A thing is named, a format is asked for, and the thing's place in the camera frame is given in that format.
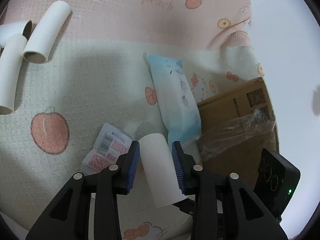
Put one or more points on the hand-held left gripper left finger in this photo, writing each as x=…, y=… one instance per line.
x=133, y=167

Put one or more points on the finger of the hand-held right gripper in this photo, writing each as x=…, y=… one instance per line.
x=187, y=205

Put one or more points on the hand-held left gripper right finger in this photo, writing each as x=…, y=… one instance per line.
x=178, y=167

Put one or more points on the white paper tube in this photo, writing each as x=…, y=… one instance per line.
x=157, y=170
x=10, y=75
x=12, y=30
x=45, y=30

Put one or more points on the brown cardboard box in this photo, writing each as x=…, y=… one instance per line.
x=230, y=105

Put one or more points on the pink white sachet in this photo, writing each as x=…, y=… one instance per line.
x=110, y=145

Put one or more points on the light blue wipes packet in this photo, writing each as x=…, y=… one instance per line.
x=172, y=95

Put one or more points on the pink cat print blanket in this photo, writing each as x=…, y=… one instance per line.
x=87, y=80

